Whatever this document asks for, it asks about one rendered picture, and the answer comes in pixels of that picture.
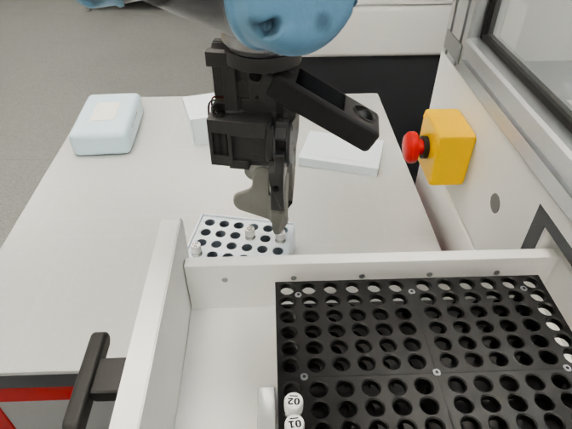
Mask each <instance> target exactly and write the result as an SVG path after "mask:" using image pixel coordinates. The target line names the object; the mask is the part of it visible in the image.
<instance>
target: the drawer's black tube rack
mask: <svg viewBox="0 0 572 429"><path fill-rule="evenodd" d="M503 282H508V283H510V284H512V285H513V286H514V288H513V289H510V288H508V287H506V286H504V285H503ZM524 282H531V283H532V284H533V285H534V286H535V288H531V287H529V286H527V285H525V284H524ZM297 283H298V292H297V293H295V296H296V297H298V298H299V308H300V330H301V342H302V354H303V366H304V373H303V374H301V375H300V376H281V377H278V379H280V378H301V379H302V380H304V381H305V389H306V412H307V424H308V429H572V363H571V362H570V361H568V360H567V359H566V358H565V356H564V354H570V355H572V331H571V329H570V328H569V325H568V324H567V323H566V321H565V319H564V318H563V315H562V314H561V312H560V311H559V310H558V307H557V306H556V304H555V302H554V300H553V299H552V297H551V296H550V294H549V292H548V291H547V289H546V287H545V285H544V283H543V282H542V281H541V278H540V277H539V275H517V276H487V277H425V278H394V279H362V280H331V281H299V282H297ZM440 283H443V284H446V285H448V286H449V287H450V290H444V289H441V288H439V287H438V285H439V284H440ZM460 283H466V284H468V285H470V286H471V287H472V289H463V288H462V287H461V286H460ZM481 283H489V284H490V285H491V286H492V287H493V288H492V289H486V288H485V287H484V286H482V284H481ZM418 284H424V285H426V286H427V287H428V288H429V290H427V291H424V290H420V289H418V288H417V285H418ZM391 285H397V286H398V287H400V288H401V291H398V292H396V291H393V290H391V289H390V288H389V286H391ZM349 286H353V287H355V288H357V289H358V292H356V293H351V292H348V291H347V290H346V288H347V287H349ZM368 286H376V287H378V288H379V289H380V291H378V292H372V291H370V290H368ZM327 287H333V288H335V289H336V290H337V291H336V292H335V293H333V294H330V293H327V292H326V291H325V290H324V289H325V288H327ZM304 288H312V289H314V290H315V292H314V293H312V294H306V293H304V292H303V291H302V290H303V289H304ZM488 295H493V296H494V297H496V298H491V299H488V298H487V296H488ZM509 295H514V297H513V298H510V297H509ZM531 295H539V296H540V297H541V298H542V299H543V301H538V300H535V299H533V298H532V297H531ZM466 296H471V297H473V298H475V299H466V298H465V297H466ZM424 297H426V298H429V299H431V300H421V298H424ZM443 297H450V298H452V299H453V300H444V299H443ZM396 298H399V299H402V301H392V300H393V299H396ZM373 299H378V300H381V301H372V302H370V301H371V300H373ZM308 300H311V301H314V302H315V303H312V304H304V302H306V301H308ZM328 300H335V301H337V302H338V303H326V302H327V301H328ZM349 300H358V301H360V302H348V301H349ZM538 308H545V309H547V310H548V311H549V312H550V313H551V315H550V316H547V315H545V314H543V313H541V312H540V311H539V309H538ZM546 323H555V324H556V325H557V326H558V327H559V329H560V330H553V329H550V328H549V327H548V326H547V324H546ZM555 338H561V339H564V340H566V341H567V342H568V344H569V346H561V345H559V344H558V343H557V342H556V340H555Z"/></svg>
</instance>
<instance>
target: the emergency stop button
mask: <svg viewBox="0 0 572 429"><path fill-rule="evenodd" d="M423 151H424V142H423V139H419V135H418V134H417V133H416V132H415V131H409V132H408V133H407V134H406V135H405V136H404V137H403V143H402V154H403V159H404V160H405V161H406V162H407V163H416V162H417V160H418V157H419V155H422V154H423Z"/></svg>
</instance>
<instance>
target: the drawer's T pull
mask: <svg viewBox="0 0 572 429"><path fill-rule="evenodd" d="M109 346H110V335H109V334H108V333H107V332H94V333H93V334H92V335H91V336H90V339H89V343H88V346H87V349H86V352H85V354H84V357H83V361H82V364H81V367H80V370H79V372H78V375H77V379H76V382H75V385H74V387H73V390H72V393H71V398H70V401H69V403H68V406H67V409H66V413H65V416H64V419H63V421H62V429H86V426H87V423H88V420H89V415H90V411H91V409H92V405H93V402H94V401H96V402H105V401H116V399H117V393H118V389H119V386H120V382H121V379H122V375H123V369H124V365H125V362H126V357H113V358H106V355H107V353H108V349H109Z"/></svg>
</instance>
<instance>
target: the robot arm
mask: <svg viewBox="0 0 572 429"><path fill-rule="evenodd" d="M76 1H77V2H78V3H80V4H81V5H83V6H84V7H86V8H90V9H97V8H103V7H109V6H115V5H116V6H118V7H119V8H121V7H124V6H125V3H132V2H136V1H143V2H145V3H149V4H150V5H153V6H155V7H158V8H160V9H163V10H166V11H168V12H170V13H172V14H177V15H179V16H181V17H183V18H186V19H188V20H191V21H194V22H196V23H198V24H200V25H203V26H207V27H209V28H211V29H214V30H216V31H219V32H221V38H218V37H216V38H215V39H214V40H213V42H212V44H211V47H210V48H207V49H206V50H205V52H204V54H205V62H206V66H212V73H213V81H214V96H213V97H212V99H211V101H210V102H209V103H208V117H207V119H206V122H207V129H208V136H209V149H210V157H211V164H213V165H222V166H230V169H244V173H245V175H246V176H247V177H248V178H249V179H251V180H252V186H251V187H250V188H248V189H245V190H242V191H240V192H237V193H235V194H234V196H233V203H234V205H235V206H236V208H238V209H240V210H242V211H245V212H248V213H251V214H253V215H258V216H260V217H263V218H266V219H268V220H269V221H270V222H271V223H272V230H273V232H274V234H277V235H278V234H280V233H281V231H282V230H283V229H284V227H286V225H287V224H288V220H289V218H288V208H289V206H290V205H291V204H292V202H293V196H294V185H295V162H296V145H297V140H298V133H299V121H300V115H301V116H302V117H304V118H306V119H308V120H310V121H311V122H313V123H315V124H316V125H318V126H320V127H322V128H323V129H326V130H327V131H329V132H330V133H332V134H334V135H336V136H338V137H339V138H341V139H343V140H344V141H346V142H348V143H350V144H351V145H353V146H355V147H356V148H358V149H360V150H361V151H364V152H366V151H368V150H369V149H370V148H371V146H372V145H373V144H374V143H375V142H376V141H377V140H378V138H379V136H380V127H379V116H378V114H377V113H376V112H374V111H372V110H370V109H369V108H368V107H366V106H364V105H362V104H360V103H359V102H357V101H355V100H354V99H352V98H351V97H349V96H347V95H346V94H343V93H342V92H340V91H339V90H338V89H335V88H334V87H332V86H330V85H329V84H327V83H326V82H324V81H322V80H321V79H319V78H317V77H315V76H313V75H312V74H311V73H309V72H308V71H305V70H304V69H302V68H300V67H299V66H298V65H299V64H300V62H301V60H302V55H306V54H311V53H313V52H316V51H317V50H319V49H320V48H322V47H324V46H325V45H327V44H328V43H329V42H331V41H332V40H333V39H334V38H335V37H336V36H337V35H338V34H339V32H340V31H341V30H342V29H343V27H344V26H345V24H346V23H347V21H348V20H349V19H350V17H351V15H352V10H353V7H355V6H356V5H357V3H358V0H76ZM213 98H215V100H213ZM213 102H214V103H213ZM210 103H211V107H210ZM209 107H210V108H211V111H209ZM270 187H271V191H270Z"/></svg>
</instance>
